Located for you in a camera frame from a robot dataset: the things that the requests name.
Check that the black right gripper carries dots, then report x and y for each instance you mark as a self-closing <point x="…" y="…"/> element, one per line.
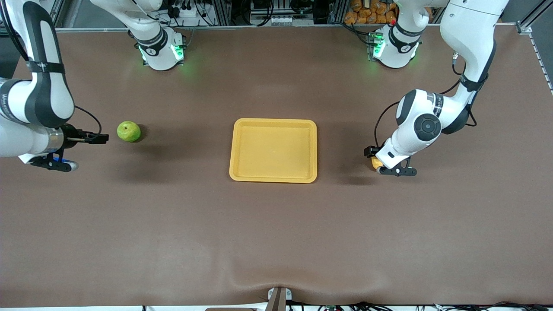
<point x="70" y="134"/>

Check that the yellow potato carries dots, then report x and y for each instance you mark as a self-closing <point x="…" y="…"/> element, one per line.
<point x="376" y="163"/>

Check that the green apple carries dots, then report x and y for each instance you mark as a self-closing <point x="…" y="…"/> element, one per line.
<point x="128" y="131"/>

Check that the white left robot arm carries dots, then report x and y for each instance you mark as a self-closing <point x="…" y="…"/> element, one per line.
<point x="471" y="30"/>

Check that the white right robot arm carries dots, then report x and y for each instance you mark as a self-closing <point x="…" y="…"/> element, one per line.
<point x="21" y="138"/>

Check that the yellow plastic tray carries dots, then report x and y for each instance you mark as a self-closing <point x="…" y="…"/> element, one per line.
<point x="272" y="151"/>

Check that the brown table mat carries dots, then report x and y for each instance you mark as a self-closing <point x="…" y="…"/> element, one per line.
<point x="276" y="237"/>

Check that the orange packaged food pile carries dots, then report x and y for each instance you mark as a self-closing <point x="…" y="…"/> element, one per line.
<point x="367" y="13"/>

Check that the white power strip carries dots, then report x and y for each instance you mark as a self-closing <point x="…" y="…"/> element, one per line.
<point x="183" y="12"/>

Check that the white terminal block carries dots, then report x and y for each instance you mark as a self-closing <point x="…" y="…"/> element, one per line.
<point x="283" y="20"/>

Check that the black electronics unit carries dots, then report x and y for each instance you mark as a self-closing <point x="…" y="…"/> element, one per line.
<point x="261" y="6"/>

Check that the aluminium frame profile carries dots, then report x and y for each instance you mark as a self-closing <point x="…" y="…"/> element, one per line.
<point x="222" y="13"/>
<point x="59" y="15"/>
<point x="540" y="56"/>
<point x="339" y="12"/>

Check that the aluminium table edge rail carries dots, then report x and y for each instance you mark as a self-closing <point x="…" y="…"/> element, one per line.
<point x="259" y="27"/>

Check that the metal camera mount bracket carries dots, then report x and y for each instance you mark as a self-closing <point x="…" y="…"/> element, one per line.
<point x="278" y="300"/>

